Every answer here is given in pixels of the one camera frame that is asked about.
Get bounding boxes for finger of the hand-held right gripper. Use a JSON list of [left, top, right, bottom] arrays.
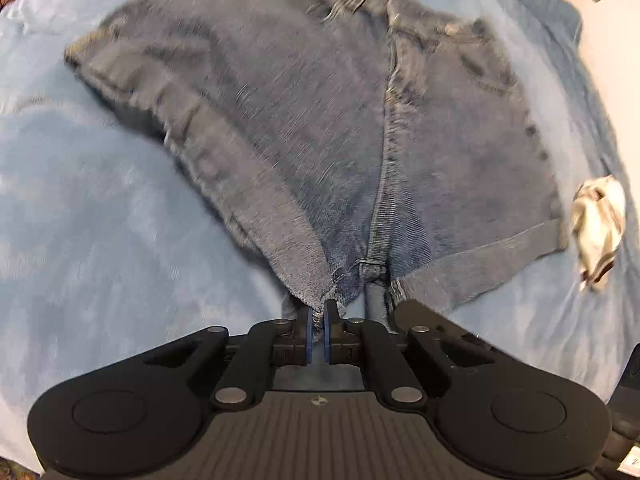
[[388, 299, 482, 345]]

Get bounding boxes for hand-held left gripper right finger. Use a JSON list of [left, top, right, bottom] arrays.
[[323, 300, 497, 406]]

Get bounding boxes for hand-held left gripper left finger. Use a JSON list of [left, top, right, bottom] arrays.
[[142, 305, 317, 411]]

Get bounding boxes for light blue fleece blanket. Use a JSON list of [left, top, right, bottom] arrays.
[[0, 0, 640, 476]]

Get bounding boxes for white crumpled cloth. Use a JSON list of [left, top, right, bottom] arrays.
[[570, 175, 628, 291]]

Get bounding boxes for blue denim shorts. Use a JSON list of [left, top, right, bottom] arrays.
[[62, 0, 571, 333]]

